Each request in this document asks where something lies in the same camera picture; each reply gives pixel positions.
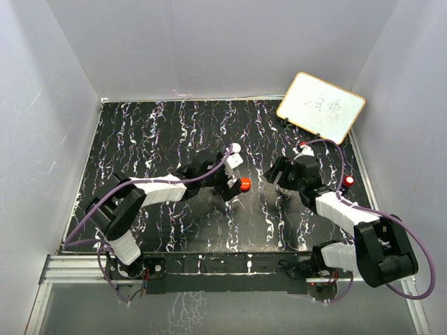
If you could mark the red ball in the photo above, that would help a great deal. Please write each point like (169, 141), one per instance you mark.
(245, 185)

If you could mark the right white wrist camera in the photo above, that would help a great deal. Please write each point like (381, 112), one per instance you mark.
(304, 150)

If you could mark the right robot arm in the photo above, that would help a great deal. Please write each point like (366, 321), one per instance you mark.
(381, 251)

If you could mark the red emergency stop button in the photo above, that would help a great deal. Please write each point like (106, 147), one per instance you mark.
(347, 182)

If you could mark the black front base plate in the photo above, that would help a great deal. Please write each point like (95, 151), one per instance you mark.
(227, 272)

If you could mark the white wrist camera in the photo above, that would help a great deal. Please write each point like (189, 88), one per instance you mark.
(231, 163)
(304, 150)

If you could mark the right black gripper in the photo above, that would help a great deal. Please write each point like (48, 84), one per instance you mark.
(281, 165)

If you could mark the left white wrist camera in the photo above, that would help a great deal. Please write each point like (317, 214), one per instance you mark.
(231, 163)

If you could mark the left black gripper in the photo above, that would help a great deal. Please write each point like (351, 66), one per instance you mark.
(231, 192)

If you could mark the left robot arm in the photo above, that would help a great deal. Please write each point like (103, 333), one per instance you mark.
(115, 205)

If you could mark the small whiteboard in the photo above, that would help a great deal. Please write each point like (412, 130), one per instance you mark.
(320, 108)

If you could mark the aluminium frame rail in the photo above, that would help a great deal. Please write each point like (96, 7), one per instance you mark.
(72, 299)

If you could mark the white earbud charging case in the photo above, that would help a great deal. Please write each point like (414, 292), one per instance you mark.
(236, 148)

